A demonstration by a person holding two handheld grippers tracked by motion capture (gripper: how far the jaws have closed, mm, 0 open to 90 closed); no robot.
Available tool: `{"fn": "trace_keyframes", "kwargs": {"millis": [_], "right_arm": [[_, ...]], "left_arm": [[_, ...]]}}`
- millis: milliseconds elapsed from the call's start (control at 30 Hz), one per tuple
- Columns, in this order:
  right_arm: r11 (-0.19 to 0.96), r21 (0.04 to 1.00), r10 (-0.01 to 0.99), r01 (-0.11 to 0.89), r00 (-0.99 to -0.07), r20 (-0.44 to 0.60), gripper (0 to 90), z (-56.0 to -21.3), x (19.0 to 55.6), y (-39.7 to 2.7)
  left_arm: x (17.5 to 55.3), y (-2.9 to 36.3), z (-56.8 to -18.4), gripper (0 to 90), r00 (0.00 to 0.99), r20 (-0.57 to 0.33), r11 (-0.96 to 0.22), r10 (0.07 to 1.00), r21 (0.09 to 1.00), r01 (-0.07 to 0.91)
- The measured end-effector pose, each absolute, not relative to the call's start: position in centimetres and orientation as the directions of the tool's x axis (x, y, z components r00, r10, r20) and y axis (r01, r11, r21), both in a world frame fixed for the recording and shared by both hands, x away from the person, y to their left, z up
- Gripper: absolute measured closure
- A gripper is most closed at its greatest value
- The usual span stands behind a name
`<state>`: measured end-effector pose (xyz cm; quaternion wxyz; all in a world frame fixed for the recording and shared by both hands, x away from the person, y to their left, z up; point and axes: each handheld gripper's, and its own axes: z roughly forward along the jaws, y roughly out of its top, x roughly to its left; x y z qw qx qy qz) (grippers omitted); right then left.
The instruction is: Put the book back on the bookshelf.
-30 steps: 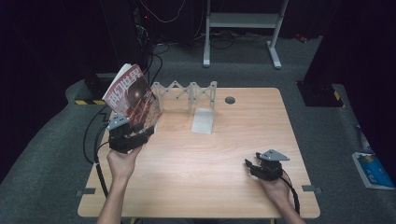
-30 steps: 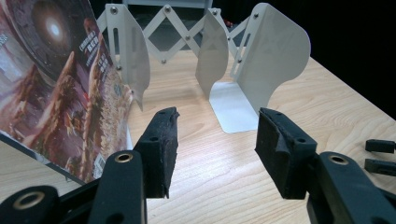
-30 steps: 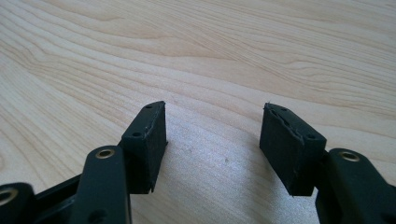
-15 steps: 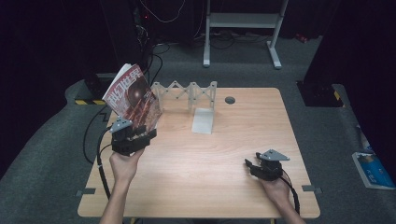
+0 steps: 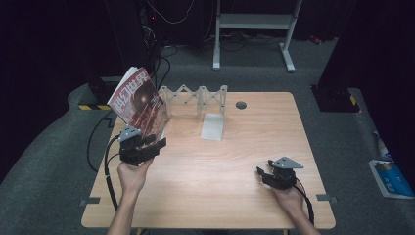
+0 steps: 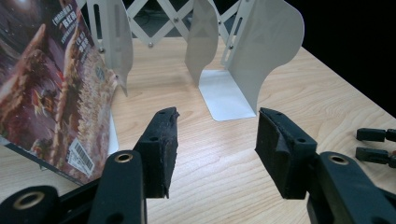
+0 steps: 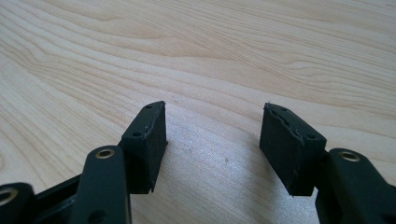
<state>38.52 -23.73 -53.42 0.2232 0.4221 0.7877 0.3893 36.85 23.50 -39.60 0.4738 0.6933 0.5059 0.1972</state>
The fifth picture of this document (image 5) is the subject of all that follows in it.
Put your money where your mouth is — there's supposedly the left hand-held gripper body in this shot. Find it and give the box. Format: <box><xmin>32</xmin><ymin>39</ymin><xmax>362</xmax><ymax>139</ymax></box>
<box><xmin>117</xmin><ymin>126</ymin><xmax>164</xmax><ymax>166</ymax></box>

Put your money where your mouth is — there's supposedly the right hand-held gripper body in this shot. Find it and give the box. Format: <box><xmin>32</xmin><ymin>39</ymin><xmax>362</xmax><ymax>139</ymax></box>
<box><xmin>261</xmin><ymin>156</ymin><xmax>304</xmax><ymax>191</ymax></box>

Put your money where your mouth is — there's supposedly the red glossy magazine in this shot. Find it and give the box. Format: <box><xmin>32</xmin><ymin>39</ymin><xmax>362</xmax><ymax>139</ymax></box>
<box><xmin>107</xmin><ymin>66</ymin><xmax>171</xmax><ymax>145</ymax></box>

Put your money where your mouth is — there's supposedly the white expandable book rack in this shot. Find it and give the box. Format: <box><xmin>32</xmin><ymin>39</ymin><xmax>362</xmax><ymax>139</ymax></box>
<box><xmin>158</xmin><ymin>84</ymin><xmax>229</xmax><ymax>142</ymax></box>

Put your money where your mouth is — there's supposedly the person's right hand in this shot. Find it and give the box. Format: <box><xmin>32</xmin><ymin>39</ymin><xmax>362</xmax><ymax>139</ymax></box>
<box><xmin>269</xmin><ymin>184</ymin><xmax>307</xmax><ymax>216</ymax></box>

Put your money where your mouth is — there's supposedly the person's left hand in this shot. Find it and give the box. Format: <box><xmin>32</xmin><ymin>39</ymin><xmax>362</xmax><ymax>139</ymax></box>
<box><xmin>116</xmin><ymin>158</ymin><xmax>155</xmax><ymax>198</ymax></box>

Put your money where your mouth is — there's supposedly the grey tape strip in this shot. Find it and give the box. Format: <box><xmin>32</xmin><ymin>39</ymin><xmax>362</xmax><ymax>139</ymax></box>
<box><xmin>79</xmin><ymin>197</ymin><xmax>102</xmax><ymax>207</ymax></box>
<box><xmin>315</xmin><ymin>193</ymin><xmax>339</xmax><ymax>204</ymax></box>

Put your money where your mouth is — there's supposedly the black yellow striped base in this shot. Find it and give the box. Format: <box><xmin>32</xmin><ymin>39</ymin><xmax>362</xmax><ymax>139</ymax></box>
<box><xmin>310</xmin><ymin>85</ymin><xmax>362</xmax><ymax>114</ymax></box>
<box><xmin>77</xmin><ymin>75</ymin><xmax>122</xmax><ymax>112</ymax></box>

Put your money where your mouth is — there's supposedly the blue book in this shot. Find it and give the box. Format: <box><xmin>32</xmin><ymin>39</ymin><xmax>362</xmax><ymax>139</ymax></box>
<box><xmin>368</xmin><ymin>158</ymin><xmax>415</xmax><ymax>200</ymax></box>

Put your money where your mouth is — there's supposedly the white metal stand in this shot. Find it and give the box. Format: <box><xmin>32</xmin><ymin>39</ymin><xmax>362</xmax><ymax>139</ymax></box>
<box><xmin>212</xmin><ymin>0</ymin><xmax>303</xmax><ymax>73</ymax></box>

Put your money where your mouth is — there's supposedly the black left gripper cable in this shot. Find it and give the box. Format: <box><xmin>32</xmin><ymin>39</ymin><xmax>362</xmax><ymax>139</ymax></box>
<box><xmin>104</xmin><ymin>134</ymin><xmax>122</xmax><ymax>212</ymax></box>

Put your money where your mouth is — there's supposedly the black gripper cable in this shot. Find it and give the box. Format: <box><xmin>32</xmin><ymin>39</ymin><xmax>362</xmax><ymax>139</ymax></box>
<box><xmin>104</xmin><ymin>134</ymin><xmax>122</xmax><ymax>212</ymax></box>
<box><xmin>293</xmin><ymin>183</ymin><xmax>316</xmax><ymax>227</ymax></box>

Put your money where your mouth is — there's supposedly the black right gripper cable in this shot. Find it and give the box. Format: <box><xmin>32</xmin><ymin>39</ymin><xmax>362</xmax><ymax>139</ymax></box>
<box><xmin>293</xmin><ymin>183</ymin><xmax>316</xmax><ymax>227</ymax></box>

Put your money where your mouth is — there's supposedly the black floor cable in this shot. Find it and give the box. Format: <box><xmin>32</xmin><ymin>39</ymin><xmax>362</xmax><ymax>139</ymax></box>
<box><xmin>86</xmin><ymin>109</ymin><xmax>115</xmax><ymax>173</ymax></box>

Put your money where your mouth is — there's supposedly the black cable bundle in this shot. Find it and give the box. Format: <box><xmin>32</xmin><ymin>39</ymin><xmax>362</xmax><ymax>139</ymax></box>
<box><xmin>142</xmin><ymin>43</ymin><xmax>179</xmax><ymax>91</ymax></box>

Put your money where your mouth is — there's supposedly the white hanging cable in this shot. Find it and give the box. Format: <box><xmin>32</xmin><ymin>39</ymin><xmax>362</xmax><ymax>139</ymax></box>
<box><xmin>145</xmin><ymin>0</ymin><xmax>196</xmax><ymax>25</ymax></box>

